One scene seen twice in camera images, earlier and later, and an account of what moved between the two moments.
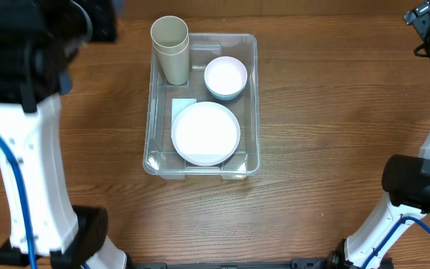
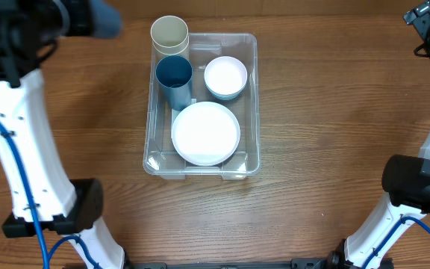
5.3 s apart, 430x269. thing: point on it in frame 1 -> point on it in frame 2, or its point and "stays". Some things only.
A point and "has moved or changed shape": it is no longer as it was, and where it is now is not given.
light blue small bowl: [228, 96] stays
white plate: [205, 134] stays
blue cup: [65, 83] has moved or changed shape
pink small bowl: [225, 75] stays
